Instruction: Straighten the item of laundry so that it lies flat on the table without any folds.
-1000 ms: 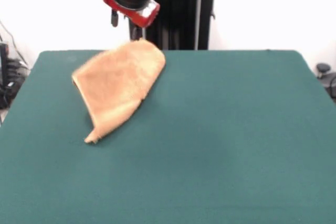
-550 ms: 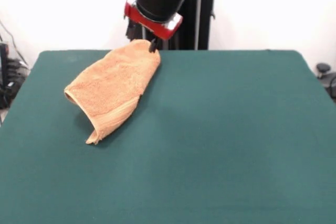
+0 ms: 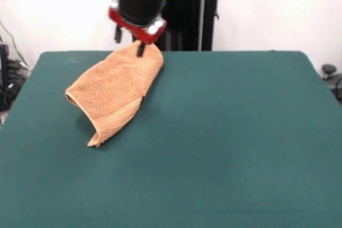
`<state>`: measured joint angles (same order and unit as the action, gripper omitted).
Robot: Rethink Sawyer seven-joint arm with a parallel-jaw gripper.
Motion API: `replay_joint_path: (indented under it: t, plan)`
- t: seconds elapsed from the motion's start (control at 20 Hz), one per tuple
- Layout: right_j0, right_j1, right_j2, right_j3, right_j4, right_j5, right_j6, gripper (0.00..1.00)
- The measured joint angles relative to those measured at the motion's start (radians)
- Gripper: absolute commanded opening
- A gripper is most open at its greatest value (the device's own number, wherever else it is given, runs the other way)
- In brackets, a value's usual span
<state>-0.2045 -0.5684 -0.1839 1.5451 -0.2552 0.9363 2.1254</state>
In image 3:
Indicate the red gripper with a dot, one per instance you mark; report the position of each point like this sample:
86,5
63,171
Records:
139,29

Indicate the tan terry towel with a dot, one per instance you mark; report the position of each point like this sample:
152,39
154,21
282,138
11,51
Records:
115,86

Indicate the black power strip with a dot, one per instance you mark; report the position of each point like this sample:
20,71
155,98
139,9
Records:
16,71

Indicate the black chair caster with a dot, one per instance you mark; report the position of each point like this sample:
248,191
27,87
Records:
329,69

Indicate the black chair base leg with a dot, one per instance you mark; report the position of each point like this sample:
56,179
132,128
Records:
337,83

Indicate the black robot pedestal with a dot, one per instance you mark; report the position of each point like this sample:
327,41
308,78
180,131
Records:
192,11

